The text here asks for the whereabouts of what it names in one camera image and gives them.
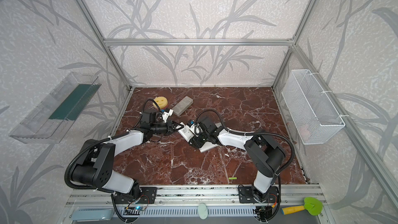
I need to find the white remote with display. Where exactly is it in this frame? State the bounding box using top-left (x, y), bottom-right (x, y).
top-left (178, 123), bottom-right (196, 142)

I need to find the white remote with batteries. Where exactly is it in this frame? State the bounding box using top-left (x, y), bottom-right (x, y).
top-left (199, 142), bottom-right (219, 152)

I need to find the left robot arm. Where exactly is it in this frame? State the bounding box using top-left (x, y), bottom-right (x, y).
top-left (64, 111), bottom-right (184, 199)

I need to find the grey stone block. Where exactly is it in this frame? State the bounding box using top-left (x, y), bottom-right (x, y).
top-left (172, 96), bottom-right (193, 117)

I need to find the yellow smiley sponge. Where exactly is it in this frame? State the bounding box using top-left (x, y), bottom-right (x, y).
top-left (153, 96), bottom-right (168, 110)

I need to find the pale green oval knob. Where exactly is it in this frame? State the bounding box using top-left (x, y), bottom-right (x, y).
top-left (198, 203), bottom-right (208, 220)

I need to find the green yellow toy hammer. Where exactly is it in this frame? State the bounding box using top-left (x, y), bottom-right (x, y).
top-left (282, 197), bottom-right (323, 216)

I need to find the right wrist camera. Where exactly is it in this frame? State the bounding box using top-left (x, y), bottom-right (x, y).
top-left (188, 120), bottom-right (202, 136)

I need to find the clear plastic wall shelf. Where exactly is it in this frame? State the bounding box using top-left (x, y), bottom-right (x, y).
top-left (9, 72), bottom-right (102, 144)

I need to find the white wire mesh basket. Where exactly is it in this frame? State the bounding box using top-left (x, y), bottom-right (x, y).
top-left (282, 69), bottom-right (345, 145)

